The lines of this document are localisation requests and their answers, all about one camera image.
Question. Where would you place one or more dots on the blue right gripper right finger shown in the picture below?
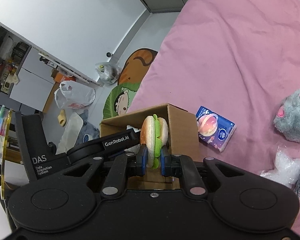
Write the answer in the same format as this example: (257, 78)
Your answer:
(165, 160)

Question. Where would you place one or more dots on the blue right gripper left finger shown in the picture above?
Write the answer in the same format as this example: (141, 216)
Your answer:
(141, 160)

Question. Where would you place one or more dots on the burger plush toy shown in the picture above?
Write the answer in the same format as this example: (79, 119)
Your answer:
(154, 134)

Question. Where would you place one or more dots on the blue tissue pack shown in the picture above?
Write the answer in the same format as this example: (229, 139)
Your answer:
(214, 129)

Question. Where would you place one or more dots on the clear plastic bag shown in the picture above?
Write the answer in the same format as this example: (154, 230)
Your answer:
(286, 170)

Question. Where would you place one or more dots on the grey fluffy plush toy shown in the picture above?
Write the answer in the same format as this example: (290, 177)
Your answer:
(287, 118)

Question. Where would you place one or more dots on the white soft bundle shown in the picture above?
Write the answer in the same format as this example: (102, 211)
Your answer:
(134, 149)

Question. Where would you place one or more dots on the brown cardboard box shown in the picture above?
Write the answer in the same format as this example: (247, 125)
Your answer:
(183, 135)

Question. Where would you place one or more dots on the yellow slipper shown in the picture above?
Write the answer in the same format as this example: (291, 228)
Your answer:
(62, 118)

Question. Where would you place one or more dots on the round yellow edged table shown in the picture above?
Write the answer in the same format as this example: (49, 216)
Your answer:
(5, 121)

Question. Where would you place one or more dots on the cartoon floor mat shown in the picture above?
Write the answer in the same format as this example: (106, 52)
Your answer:
(136, 67)

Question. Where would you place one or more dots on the white plastic shopping bag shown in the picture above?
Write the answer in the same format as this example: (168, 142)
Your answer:
(74, 95)

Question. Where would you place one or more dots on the small clear trash bag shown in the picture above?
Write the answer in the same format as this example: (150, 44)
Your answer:
(108, 72)

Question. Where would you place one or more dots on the pink bed sheet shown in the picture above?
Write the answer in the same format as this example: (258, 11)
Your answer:
(238, 58)

